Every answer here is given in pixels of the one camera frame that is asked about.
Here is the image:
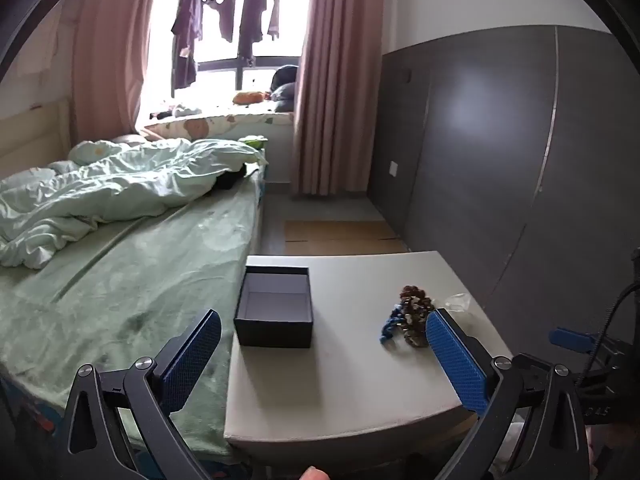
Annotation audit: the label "patterned pillow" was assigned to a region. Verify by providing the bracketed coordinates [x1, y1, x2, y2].
[67, 140, 122, 164]

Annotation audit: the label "small dark hanging garment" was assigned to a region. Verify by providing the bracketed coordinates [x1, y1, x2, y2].
[267, 0, 284, 41]

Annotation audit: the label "pink curtain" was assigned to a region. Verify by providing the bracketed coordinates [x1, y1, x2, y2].
[291, 0, 386, 197]
[71, 0, 166, 143]

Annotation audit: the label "flattened cardboard sheets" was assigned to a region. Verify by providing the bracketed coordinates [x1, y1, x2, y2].
[284, 219, 407, 257]

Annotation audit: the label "brown bead bracelet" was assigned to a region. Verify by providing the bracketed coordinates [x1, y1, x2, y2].
[398, 285, 435, 349]

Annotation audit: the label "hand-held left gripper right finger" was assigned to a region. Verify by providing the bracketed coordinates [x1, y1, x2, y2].
[425, 308, 593, 480]

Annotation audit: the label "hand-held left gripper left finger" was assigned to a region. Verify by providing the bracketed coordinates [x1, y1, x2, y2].
[60, 308, 222, 480]

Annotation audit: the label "blue braided bracelet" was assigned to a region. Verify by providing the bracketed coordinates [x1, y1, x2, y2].
[379, 304, 407, 345]

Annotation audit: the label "cream headboard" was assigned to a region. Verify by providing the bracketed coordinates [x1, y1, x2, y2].
[0, 97, 72, 182]

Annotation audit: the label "dark jewelry box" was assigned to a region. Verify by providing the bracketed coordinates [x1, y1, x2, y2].
[234, 255, 315, 349]

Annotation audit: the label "large dark hanging shirt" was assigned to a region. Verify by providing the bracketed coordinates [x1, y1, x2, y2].
[171, 0, 204, 89]

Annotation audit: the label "light green duvet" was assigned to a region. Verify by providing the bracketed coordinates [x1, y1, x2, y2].
[0, 137, 269, 269]

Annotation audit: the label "bed with green sheet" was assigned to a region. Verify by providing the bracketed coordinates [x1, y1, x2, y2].
[0, 137, 269, 467]

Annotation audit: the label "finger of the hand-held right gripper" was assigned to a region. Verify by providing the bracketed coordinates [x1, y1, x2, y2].
[549, 327, 595, 352]

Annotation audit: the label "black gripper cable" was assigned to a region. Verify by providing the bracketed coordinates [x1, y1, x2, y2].
[580, 281, 640, 388]

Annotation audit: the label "patterned window seat cushion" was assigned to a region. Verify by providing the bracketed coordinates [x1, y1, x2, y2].
[144, 110, 294, 142]

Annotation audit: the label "clear plastic bag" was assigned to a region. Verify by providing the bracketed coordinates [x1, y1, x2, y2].
[439, 293, 474, 323]

